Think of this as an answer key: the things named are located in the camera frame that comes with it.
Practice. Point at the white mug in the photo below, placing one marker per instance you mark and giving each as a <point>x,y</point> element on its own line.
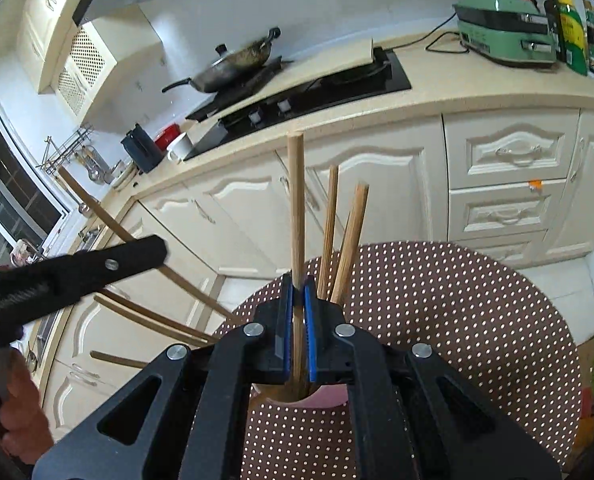
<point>179,149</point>

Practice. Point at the dark glass bottle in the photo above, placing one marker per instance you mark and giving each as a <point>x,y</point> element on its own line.
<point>554,20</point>

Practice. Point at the green electric grill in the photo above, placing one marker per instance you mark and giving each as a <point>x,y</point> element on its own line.
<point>507,30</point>

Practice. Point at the beige cutting board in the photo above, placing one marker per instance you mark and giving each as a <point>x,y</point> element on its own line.
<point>317,75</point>

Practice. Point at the metal wall rack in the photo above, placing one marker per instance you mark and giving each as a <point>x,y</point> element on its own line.
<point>69,150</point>

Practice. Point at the black induction cooker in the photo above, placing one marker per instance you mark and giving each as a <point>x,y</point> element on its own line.
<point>227,101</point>

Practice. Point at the stack of bowls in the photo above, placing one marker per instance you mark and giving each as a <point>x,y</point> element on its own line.
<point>123,176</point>

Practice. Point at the pink cup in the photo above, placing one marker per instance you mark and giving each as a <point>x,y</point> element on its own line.
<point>327,399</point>

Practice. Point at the single wooden chopstick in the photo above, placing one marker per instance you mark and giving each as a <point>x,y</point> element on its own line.
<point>92,210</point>
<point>296,210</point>

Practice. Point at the cream drawer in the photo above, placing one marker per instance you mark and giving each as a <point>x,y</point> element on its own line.
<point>499,212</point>
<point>512,147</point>

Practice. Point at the orange tag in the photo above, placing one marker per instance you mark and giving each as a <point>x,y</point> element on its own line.
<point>534,185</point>

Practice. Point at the steel wok with lid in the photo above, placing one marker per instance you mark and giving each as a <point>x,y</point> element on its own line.
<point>237,60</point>

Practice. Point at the cream lattice upper cabinet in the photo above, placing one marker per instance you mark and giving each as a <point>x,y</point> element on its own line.
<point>82,60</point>

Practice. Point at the dark framed window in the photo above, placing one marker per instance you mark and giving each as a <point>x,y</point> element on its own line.
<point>22,210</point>

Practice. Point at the black electric kettle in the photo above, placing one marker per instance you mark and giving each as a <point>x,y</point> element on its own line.
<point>142,150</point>

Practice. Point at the yellow green oil bottle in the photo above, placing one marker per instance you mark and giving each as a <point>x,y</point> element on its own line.
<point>573,35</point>

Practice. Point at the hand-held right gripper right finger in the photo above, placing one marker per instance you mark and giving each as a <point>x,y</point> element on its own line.
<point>311,330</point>

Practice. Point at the bundle of wooden chopsticks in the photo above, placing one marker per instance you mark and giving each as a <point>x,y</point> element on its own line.
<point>328,220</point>

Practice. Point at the black glass gas hob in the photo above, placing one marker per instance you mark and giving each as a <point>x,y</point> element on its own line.
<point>347,91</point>

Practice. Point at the brown polka dot tablecloth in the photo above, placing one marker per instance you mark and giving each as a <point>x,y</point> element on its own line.
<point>452,335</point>

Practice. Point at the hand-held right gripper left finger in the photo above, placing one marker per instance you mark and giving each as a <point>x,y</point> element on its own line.
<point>288,330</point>

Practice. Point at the red container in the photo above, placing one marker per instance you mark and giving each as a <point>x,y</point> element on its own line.
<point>167,136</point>

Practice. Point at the person's left hand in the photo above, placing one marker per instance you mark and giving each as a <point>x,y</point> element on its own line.
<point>24,410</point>

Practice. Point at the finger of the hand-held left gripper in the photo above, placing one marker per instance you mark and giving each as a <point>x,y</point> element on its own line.
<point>92,272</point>

